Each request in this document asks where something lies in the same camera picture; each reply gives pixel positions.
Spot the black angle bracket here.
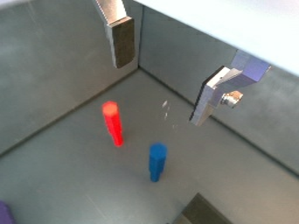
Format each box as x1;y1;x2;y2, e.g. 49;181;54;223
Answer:
173;193;234;224

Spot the blue peg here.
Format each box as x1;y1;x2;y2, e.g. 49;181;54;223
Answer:
149;143;167;182

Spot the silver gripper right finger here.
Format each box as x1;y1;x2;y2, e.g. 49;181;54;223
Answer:
190;50;271;126

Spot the red peg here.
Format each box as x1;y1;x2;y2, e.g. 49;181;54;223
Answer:
102;101;125;147

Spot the purple board block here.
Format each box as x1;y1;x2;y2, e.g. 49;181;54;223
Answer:
0;200;15;224

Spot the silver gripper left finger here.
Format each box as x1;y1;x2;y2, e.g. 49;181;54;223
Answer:
94;0;137;68

